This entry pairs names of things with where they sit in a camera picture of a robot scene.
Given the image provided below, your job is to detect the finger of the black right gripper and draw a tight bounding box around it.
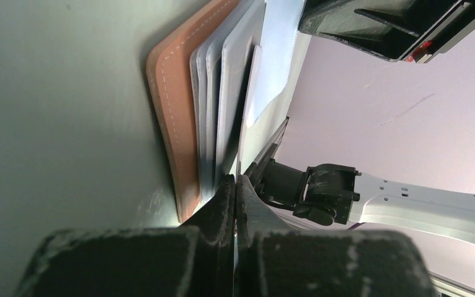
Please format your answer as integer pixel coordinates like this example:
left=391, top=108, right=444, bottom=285
left=298, top=0, right=462, bottom=61

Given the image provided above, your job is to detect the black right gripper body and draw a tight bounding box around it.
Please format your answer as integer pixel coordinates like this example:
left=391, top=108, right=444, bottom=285
left=399, top=1, right=475, bottom=64

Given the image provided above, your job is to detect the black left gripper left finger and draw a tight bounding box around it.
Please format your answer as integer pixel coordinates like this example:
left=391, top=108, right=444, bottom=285
left=15, top=175, right=236, bottom=296

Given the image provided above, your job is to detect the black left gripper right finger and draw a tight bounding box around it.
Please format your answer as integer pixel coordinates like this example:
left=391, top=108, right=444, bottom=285
left=236, top=175, right=437, bottom=296

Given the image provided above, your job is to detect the pink leather card holder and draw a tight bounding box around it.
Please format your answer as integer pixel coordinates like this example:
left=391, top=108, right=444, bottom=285
left=146, top=1, right=309, bottom=222

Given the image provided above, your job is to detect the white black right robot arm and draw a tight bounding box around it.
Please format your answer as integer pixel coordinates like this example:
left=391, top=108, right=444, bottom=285
left=245, top=1, right=475, bottom=244

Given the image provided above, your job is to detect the aluminium frame rail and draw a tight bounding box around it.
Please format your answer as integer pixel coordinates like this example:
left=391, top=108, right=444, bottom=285
left=242, top=117, right=289, bottom=174

